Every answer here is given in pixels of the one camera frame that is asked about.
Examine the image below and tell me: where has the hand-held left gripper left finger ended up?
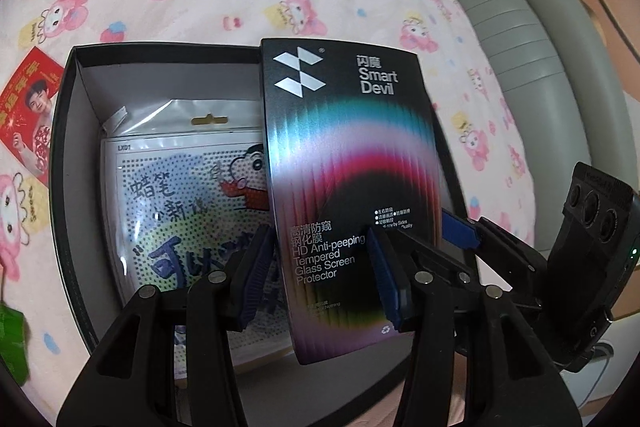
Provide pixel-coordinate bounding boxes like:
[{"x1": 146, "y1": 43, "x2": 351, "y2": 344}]
[{"x1": 57, "y1": 226, "x2": 275, "y2": 427}]

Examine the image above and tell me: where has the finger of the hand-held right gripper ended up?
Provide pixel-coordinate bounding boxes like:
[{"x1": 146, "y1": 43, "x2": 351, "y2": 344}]
[
  {"x1": 397, "y1": 231, "x2": 542, "y2": 314},
  {"x1": 442, "y1": 207, "x2": 549, "y2": 304}
]

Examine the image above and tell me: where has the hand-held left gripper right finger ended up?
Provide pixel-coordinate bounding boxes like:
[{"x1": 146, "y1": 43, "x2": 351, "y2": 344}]
[{"x1": 366, "y1": 228, "x2": 584, "y2": 427}]

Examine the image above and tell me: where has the black screen protector box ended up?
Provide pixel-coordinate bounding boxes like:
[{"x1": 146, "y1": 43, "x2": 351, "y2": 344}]
[{"x1": 260, "y1": 38, "x2": 472, "y2": 366}]

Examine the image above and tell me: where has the black cardboard box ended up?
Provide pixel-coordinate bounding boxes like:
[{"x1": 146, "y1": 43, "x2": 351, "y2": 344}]
[{"x1": 48, "y1": 42, "x2": 483, "y2": 375}]

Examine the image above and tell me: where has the green yellow snack packet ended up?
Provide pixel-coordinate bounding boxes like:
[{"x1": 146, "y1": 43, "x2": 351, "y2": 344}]
[{"x1": 0, "y1": 301, "x2": 31, "y2": 384}]

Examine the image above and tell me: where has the cartoon bead art packet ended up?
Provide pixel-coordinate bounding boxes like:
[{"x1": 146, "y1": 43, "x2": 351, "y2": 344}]
[{"x1": 102, "y1": 99, "x2": 297, "y2": 374}]

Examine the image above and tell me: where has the red photo card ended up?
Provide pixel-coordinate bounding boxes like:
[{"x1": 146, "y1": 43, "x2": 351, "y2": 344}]
[{"x1": 0, "y1": 46, "x2": 66, "y2": 188}]

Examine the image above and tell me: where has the white cable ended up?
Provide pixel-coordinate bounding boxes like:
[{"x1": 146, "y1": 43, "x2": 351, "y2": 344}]
[{"x1": 593, "y1": 340, "x2": 617, "y2": 370}]

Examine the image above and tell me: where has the grey padded bed frame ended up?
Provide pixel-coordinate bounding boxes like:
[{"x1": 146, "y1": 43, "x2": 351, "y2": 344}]
[{"x1": 379, "y1": 0, "x2": 640, "y2": 325}]

